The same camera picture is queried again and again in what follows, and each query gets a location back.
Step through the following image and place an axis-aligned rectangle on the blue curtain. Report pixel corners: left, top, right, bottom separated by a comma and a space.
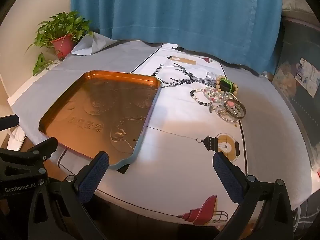
71, 0, 283, 68

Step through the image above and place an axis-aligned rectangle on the pink charm pearl bracelet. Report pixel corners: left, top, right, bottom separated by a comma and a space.
223, 92, 237, 108

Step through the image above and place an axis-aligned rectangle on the green square watch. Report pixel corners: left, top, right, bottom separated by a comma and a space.
219, 79, 233, 92

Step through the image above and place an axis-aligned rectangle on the black and white bead bracelet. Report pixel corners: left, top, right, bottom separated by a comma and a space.
190, 88, 216, 112

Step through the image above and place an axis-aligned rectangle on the green watch with beige beads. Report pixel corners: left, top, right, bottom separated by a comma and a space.
215, 76, 238, 94

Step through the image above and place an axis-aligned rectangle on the translucent plastic storage box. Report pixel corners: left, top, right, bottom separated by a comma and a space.
271, 6, 320, 172

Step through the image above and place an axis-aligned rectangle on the green and pink bead bracelet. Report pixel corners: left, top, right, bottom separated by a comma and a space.
204, 86, 227, 103

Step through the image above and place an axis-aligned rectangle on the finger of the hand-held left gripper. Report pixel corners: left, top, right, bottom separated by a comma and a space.
0, 114, 20, 132
0, 137, 58, 173

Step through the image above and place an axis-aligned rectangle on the grey tablecloth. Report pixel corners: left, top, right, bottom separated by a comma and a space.
7, 33, 313, 207

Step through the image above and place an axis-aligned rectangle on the silver bead bracelet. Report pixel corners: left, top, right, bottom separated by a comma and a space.
214, 104, 241, 123

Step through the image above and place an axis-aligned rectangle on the potted green plant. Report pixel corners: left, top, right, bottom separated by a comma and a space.
26, 11, 94, 77

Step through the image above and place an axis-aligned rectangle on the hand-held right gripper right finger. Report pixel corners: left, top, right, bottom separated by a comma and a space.
212, 151, 293, 240

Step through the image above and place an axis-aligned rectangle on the white label sticker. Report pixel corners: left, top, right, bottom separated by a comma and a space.
295, 58, 320, 98

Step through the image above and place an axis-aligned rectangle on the orange metal tray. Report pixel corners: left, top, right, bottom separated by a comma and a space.
39, 70, 162, 172

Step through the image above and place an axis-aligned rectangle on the white round object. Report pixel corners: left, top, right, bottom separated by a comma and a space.
7, 126, 27, 152

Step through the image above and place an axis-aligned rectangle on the metal bangle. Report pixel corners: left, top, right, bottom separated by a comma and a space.
225, 99, 247, 119

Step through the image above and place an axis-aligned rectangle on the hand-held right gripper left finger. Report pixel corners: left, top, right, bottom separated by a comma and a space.
28, 151, 110, 240

